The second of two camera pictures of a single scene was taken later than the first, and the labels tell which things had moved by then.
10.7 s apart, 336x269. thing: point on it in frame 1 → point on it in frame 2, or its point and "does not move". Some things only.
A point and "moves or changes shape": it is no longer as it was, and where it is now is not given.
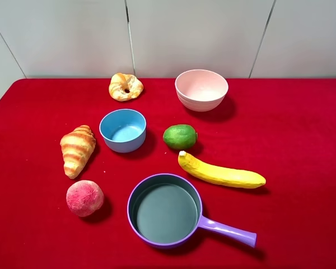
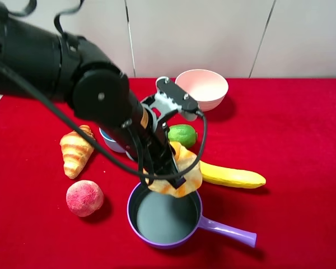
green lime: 180,137 does not move
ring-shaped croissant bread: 124,87 moves or changes shape
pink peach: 84,198 does not move
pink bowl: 201,90 does not move
